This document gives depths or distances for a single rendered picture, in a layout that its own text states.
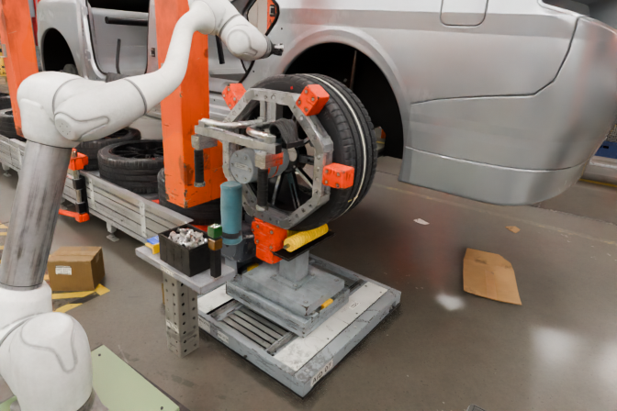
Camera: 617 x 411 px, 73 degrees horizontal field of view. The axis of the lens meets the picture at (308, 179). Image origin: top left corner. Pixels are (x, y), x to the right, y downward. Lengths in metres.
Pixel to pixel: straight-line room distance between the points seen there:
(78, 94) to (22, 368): 0.62
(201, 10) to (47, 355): 1.01
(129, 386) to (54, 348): 0.30
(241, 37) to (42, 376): 1.01
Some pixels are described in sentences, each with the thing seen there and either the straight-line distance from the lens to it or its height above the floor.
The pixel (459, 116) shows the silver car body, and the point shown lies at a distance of 1.73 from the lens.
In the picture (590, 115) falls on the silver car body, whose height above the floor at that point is 1.11.
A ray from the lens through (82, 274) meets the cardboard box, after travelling 2.52.
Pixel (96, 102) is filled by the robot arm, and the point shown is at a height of 1.15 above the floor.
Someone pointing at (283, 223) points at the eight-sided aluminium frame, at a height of 0.61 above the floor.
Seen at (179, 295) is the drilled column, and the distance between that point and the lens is 1.82.
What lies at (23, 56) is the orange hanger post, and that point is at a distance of 3.70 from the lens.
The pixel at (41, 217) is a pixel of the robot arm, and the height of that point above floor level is 0.86.
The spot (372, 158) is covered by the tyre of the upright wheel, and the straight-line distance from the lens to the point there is 1.70.
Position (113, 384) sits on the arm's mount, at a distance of 1.39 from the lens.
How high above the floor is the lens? 1.30
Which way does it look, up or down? 18 degrees down
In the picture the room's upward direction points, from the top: 3 degrees clockwise
